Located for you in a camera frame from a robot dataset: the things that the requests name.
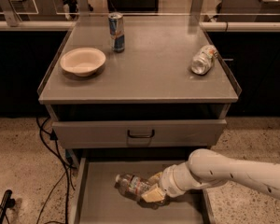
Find black floor cables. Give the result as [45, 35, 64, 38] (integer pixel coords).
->
[0, 115, 77, 224]

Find grey top drawer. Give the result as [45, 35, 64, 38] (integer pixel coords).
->
[52, 119, 227, 148]

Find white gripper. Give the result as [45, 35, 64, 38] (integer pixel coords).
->
[141, 162, 194, 203]

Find blue silver energy drink can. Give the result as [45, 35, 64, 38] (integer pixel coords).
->
[108, 12, 125, 52]

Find clear plastic water bottle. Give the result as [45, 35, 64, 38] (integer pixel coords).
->
[115, 174, 152, 202]

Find grey open middle drawer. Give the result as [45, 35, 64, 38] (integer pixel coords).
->
[69, 147, 216, 224]

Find white horizontal rail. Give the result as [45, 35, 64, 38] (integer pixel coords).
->
[0, 21, 280, 33]

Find black drawer handle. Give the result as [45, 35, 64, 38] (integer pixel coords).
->
[127, 129, 155, 139]

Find silver soda can lying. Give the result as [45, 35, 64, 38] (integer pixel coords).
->
[189, 45, 218, 76]

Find white paper bowl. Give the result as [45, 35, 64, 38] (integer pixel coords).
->
[60, 48, 106, 77]

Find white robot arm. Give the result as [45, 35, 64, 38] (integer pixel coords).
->
[141, 149, 280, 203]

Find black object on floor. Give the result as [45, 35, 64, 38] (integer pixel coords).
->
[0, 189, 16, 224]

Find clear acrylic barrier panel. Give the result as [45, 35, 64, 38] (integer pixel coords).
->
[0, 0, 280, 27]

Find grey drawer cabinet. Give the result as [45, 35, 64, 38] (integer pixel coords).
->
[38, 16, 241, 168]

